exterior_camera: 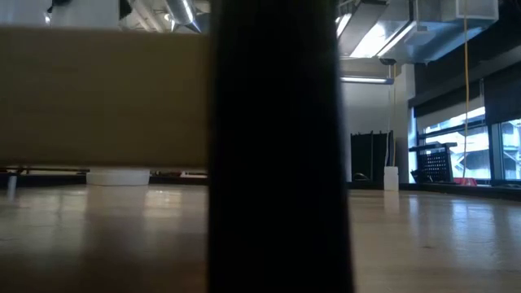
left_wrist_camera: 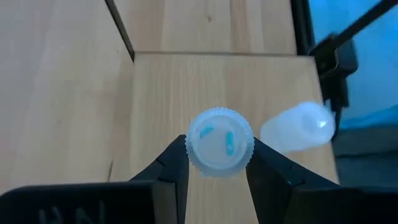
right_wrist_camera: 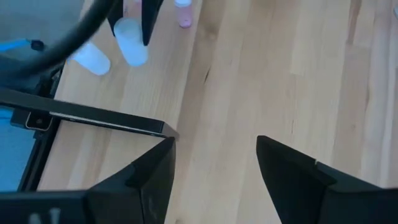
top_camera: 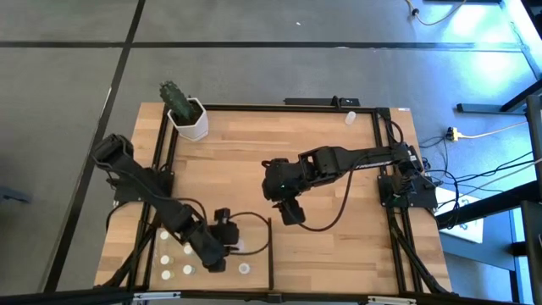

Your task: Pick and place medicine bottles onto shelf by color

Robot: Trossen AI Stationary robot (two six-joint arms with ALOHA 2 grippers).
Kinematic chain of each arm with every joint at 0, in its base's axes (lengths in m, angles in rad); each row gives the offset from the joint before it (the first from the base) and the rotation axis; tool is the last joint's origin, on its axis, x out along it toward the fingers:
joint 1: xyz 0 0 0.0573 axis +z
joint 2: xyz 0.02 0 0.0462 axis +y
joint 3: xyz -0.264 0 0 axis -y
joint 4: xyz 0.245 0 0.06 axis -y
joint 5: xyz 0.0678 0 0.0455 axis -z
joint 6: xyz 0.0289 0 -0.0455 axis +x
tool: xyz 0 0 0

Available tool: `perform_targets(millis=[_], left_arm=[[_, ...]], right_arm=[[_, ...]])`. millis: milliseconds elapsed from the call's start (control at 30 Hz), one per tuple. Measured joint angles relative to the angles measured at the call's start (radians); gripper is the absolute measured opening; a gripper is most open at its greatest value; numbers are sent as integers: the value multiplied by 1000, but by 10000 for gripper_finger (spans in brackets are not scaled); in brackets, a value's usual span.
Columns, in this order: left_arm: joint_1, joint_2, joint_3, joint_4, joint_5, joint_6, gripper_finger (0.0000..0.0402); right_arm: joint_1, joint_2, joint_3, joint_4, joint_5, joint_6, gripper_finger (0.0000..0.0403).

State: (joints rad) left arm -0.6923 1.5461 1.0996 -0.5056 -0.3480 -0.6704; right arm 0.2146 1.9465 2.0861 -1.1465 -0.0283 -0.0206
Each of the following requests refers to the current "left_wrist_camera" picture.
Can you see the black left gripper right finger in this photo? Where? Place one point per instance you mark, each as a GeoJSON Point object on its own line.
{"type": "Point", "coordinates": [273, 186]}

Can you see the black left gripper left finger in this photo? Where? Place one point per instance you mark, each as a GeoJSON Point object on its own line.
{"type": "Point", "coordinates": [171, 174]}

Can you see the raised wooden shelf board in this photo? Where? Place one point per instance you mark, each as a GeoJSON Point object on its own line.
{"type": "Point", "coordinates": [174, 93]}

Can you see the thin flat wooden board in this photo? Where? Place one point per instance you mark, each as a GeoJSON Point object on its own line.
{"type": "Point", "coordinates": [211, 28]}

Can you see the black table-level camera box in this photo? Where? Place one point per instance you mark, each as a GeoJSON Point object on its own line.
{"type": "Point", "coordinates": [337, 56]}

